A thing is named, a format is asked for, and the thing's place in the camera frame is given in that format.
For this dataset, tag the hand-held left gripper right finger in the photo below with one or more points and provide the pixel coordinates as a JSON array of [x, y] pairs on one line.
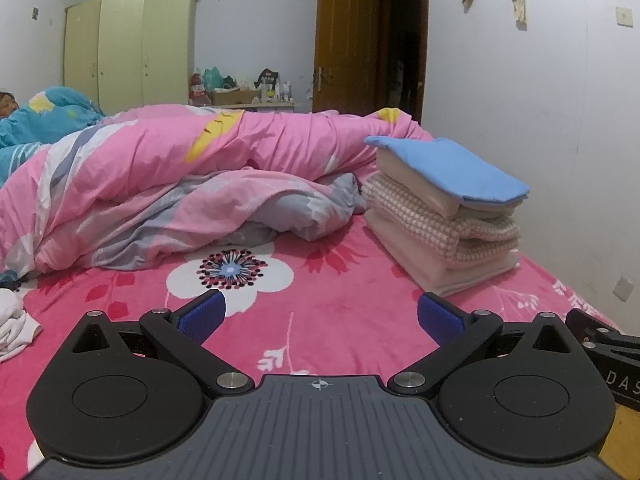
[[440, 322]]

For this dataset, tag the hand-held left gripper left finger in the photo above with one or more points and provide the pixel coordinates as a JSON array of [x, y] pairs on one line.
[[202, 320]]

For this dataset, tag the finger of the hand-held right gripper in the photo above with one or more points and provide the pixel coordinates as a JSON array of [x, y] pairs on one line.
[[595, 327]]

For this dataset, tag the blue t-shirt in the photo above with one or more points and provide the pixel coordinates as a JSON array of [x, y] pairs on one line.
[[450, 165]]

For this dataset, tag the pink floral blanket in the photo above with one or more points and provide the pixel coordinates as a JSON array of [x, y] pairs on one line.
[[350, 310]]

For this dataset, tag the folded cream garment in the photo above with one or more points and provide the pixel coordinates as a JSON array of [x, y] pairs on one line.
[[415, 180]]

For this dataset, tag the pink and grey quilt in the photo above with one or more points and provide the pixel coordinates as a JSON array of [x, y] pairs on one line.
[[175, 170]]

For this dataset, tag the crumpled white garment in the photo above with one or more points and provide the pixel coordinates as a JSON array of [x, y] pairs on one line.
[[15, 325]]

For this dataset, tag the white desk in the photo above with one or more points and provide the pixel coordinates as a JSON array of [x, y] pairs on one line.
[[260, 106]]

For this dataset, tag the cardboard box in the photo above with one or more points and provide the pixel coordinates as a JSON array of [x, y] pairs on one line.
[[235, 96]]

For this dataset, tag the red bag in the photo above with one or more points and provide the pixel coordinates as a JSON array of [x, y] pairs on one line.
[[197, 90]]

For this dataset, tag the green plastic bag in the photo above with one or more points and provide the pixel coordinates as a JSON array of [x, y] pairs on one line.
[[212, 77]]

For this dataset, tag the black printed bag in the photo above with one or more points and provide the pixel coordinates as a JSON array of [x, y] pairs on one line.
[[267, 77]]

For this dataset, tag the pale yellow wardrobe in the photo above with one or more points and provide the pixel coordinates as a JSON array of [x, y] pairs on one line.
[[125, 50]]

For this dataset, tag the brown wooden door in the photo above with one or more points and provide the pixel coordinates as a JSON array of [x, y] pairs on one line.
[[345, 35]]

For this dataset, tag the cream wall socket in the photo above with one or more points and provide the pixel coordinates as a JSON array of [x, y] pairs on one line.
[[624, 290]]

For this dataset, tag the cream wall switch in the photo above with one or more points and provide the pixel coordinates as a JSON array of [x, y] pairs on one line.
[[625, 16]]

